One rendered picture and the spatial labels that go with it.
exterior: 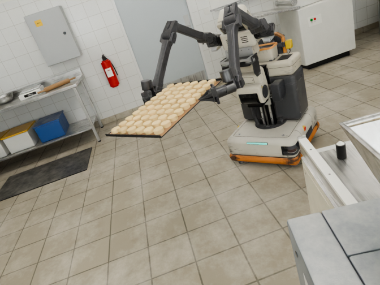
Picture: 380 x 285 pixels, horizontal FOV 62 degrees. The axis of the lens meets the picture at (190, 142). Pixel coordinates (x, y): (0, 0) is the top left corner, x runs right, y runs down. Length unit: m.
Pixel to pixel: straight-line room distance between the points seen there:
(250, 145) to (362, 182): 1.70
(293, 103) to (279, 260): 1.32
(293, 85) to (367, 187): 1.72
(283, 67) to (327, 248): 2.31
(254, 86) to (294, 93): 0.39
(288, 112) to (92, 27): 3.34
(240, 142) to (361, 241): 2.35
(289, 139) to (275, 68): 0.59
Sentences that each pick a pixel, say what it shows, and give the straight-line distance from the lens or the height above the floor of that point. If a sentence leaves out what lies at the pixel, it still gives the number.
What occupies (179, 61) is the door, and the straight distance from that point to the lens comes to 5.29.
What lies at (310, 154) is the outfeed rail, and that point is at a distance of 1.16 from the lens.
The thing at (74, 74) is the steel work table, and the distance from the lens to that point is 5.20.
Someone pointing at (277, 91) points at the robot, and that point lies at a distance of 2.59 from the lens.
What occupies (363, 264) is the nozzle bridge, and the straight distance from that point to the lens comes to 0.43.
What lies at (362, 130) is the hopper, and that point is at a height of 1.31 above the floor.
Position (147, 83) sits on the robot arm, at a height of 1.08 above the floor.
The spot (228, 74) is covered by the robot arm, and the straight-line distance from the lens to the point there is 1.67.
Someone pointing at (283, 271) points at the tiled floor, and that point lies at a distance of 1.98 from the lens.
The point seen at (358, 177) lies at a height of 0.84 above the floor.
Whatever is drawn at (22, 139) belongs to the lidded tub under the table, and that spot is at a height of 0.37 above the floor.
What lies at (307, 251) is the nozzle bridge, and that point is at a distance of 0.44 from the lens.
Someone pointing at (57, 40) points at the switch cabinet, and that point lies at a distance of 5.04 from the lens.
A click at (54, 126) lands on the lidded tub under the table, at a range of 4.87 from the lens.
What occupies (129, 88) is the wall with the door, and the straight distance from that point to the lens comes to 5.27.
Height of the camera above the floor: 1.50
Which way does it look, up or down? 24 degrees down
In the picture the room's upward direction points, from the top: 19 degrees counter-clockwise
